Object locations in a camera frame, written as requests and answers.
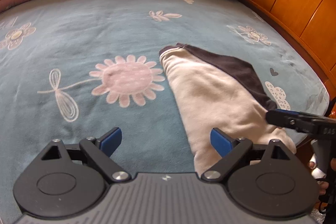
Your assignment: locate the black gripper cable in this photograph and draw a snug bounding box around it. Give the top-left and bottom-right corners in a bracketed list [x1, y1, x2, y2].
[317, 194, 336, 214]

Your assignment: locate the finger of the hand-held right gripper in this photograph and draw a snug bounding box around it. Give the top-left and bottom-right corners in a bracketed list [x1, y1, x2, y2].
[265, 109, 319, 134]

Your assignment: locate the beige sweatshirt with dark sleeves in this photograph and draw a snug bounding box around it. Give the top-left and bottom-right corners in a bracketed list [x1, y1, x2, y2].
[159, 42, 298, 178]

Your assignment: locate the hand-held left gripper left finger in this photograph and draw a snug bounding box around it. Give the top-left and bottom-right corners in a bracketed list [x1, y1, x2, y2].
[39, 126, 132, 184]

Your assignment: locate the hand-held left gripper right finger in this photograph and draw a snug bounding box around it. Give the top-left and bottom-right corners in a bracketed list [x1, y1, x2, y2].
[201, 127, 302, 184]

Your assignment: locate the bed with blue floral sheet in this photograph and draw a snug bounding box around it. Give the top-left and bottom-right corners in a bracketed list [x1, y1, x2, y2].
[0, 0, 331, 216]

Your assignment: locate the person's right hand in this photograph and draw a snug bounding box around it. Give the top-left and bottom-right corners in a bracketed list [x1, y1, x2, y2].
[307, 153, 336, 197]

